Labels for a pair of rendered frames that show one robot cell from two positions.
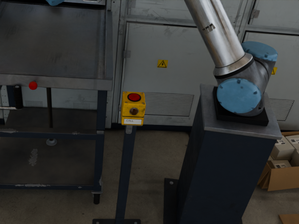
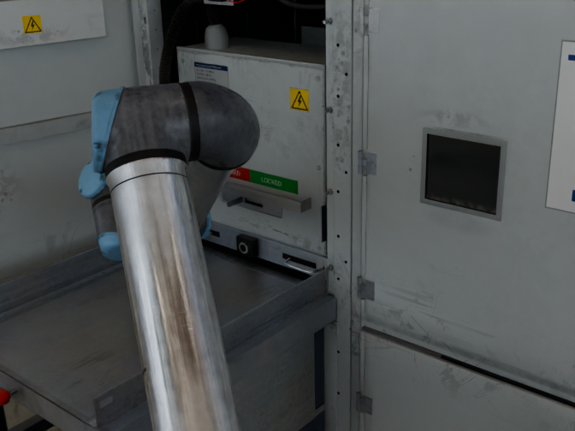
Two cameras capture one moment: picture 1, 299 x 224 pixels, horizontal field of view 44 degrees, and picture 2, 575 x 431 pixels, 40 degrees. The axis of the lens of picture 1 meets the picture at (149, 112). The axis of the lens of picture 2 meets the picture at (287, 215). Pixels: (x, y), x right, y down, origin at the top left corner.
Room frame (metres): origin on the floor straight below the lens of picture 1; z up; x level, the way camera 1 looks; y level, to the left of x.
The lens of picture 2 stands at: (0.76, -0.95, 1.72)
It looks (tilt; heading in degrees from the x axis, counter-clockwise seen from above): 21 degrees down; 51
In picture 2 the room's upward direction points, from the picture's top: 2 degrees counter-clockwise
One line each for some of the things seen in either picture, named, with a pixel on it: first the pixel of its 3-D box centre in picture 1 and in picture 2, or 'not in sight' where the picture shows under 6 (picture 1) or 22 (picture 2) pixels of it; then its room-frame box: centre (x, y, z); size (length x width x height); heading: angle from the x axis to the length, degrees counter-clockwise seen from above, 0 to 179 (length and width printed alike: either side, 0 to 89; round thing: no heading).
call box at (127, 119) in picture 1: (132, 108); not in sight; (1.07, 0.06, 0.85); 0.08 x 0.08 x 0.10; 10
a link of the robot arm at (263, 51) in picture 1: (253, 66); not in sight; (1.32, -0.38, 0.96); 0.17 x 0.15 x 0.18; 160
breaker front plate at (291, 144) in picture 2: not in sight; (247, 152); (1.90, 0.60, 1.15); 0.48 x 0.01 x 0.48; 100
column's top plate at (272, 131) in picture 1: (237, 109); not in sight; (1.32, -0.38, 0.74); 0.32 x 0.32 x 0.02; 2
